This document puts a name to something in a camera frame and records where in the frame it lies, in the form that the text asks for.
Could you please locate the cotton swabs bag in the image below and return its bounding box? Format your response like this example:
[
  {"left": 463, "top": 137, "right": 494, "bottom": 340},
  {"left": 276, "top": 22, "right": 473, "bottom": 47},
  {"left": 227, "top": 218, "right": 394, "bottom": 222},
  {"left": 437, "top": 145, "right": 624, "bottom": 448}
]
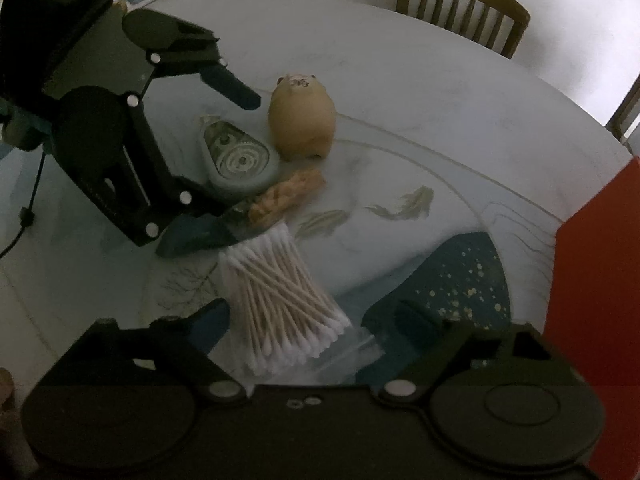
[{"left": 218, "top": 222, "right": 384, "bottom": 386}]

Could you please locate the orange dried snack piece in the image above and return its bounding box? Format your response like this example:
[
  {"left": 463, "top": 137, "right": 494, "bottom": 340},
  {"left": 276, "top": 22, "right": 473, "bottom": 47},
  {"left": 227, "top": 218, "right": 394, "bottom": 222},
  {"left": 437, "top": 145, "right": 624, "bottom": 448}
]
[{"left": 247, "top": 167, "right": 326, "bottom": 229}]

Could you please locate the round fish pattern placemat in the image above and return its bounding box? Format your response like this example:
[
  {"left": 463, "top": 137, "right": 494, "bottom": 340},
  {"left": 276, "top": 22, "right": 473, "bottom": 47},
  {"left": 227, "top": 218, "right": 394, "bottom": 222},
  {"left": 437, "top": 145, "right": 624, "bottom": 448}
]
[{"left": 139, "top": 138, "right": 561, "bottom": 386}]

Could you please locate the tan bear plush toy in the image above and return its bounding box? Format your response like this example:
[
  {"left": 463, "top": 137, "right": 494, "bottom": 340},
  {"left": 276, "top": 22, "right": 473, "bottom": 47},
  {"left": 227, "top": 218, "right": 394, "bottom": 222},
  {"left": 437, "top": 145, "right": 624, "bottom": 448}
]
[{"left": 268, "top": 74, "right": 336, "bottom": 160}]

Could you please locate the red cardboard storage box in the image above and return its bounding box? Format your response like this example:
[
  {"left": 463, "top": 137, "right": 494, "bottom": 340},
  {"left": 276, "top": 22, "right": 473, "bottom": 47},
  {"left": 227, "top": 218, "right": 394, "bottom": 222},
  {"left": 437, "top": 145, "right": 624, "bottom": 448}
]
[{"left": 544, "top": 158, "right": 639, "bottom": 479}]

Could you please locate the dark wooden chair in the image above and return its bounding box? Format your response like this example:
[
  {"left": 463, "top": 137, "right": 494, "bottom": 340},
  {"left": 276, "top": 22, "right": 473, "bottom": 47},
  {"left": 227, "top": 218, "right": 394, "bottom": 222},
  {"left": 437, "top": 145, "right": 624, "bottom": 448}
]
[{"left": 396, "top": 0, "right": 530, "bottom": 58}]

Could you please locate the wooden chair beside box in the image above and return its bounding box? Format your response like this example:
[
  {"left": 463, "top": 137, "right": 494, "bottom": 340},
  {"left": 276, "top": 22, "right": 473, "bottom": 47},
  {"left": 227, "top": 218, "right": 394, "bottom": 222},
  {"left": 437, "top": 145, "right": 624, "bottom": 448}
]
[{"left": 605, "top": 76, "right": 640, "bottom": 142}]

